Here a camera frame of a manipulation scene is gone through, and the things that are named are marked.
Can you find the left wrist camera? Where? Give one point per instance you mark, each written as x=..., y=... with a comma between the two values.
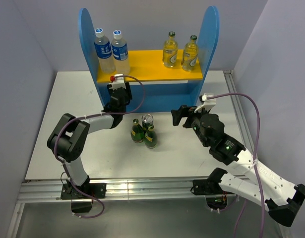
x=117, y=82

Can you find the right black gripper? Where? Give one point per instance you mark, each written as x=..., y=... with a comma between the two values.
x=185, y=111

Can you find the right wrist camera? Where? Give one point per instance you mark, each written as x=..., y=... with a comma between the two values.
x=207, y=103

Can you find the clear soda bottle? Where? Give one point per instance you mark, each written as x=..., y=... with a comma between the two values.
x=190, y=53
x=170, y=50

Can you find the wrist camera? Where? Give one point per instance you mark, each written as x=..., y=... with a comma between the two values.
x=117, y=82
x=207, y=103

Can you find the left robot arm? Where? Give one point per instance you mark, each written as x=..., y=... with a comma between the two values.
x=69, y=136

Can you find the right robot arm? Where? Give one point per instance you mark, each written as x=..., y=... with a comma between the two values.
x=242, y=176

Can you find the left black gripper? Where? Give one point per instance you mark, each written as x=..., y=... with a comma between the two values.
x=128, y=94

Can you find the rear black drink can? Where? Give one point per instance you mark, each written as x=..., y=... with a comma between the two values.
x=146, y=119

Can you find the right blue-label water bottle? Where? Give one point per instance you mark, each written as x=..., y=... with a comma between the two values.
x=120, y=53

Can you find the left blue-label water bottle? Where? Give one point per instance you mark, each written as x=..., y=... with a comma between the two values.
x=104, y=52

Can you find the green glass bottle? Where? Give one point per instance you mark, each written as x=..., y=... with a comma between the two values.
x=150, y=138
x=137, y=133

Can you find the aluminium front rail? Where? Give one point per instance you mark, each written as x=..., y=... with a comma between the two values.
x=48, y=191

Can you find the blue-label water bottle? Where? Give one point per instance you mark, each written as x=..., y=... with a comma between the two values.
x=104, y=52
x=120, y=53

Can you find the blue and yellow shelf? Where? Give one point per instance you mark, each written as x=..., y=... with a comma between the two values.
x=165, y=88

